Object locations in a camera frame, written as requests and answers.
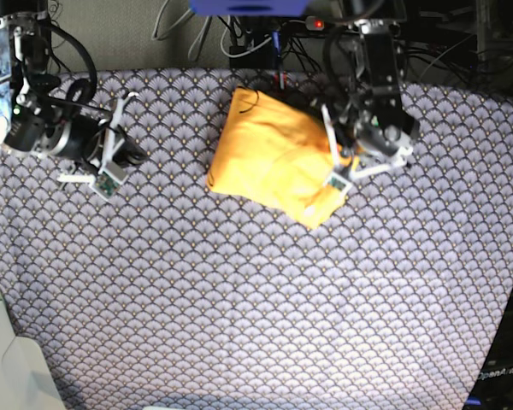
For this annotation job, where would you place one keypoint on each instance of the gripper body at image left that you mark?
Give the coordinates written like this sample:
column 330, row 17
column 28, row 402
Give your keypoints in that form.
column 79, row 139

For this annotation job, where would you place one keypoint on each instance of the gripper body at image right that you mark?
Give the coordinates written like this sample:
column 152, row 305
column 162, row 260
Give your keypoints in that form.
column 383, row 131

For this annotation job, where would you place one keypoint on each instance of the yellow T-shirt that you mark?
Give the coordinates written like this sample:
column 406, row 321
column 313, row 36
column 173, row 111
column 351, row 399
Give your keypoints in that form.
column 277, row 156

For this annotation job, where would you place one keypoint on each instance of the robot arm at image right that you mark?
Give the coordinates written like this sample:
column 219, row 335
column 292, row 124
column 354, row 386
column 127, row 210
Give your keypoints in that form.
column 361, row 58

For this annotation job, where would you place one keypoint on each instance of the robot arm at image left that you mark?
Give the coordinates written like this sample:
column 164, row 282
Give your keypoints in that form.
column 34, row 123

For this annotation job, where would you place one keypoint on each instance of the red-framed black clip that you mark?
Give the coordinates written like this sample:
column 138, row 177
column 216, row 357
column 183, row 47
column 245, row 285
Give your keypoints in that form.
column 280, row 80

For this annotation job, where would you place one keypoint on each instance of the black power strip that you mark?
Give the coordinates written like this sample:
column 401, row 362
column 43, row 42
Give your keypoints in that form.
column 318, row 24

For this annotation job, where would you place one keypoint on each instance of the blue fan-patterned tablecloth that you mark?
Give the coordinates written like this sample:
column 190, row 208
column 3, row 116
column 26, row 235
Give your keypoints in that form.
column 170, row 294

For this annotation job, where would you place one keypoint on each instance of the purple box at top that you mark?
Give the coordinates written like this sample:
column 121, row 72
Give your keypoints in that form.
column 249, row 7

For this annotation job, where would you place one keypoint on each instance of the white furniture at lower left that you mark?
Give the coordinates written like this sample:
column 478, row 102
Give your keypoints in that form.
column 25, row 379

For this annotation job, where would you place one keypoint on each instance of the black OpenArm case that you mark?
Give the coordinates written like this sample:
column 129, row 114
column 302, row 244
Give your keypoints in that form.
column 493, row 388

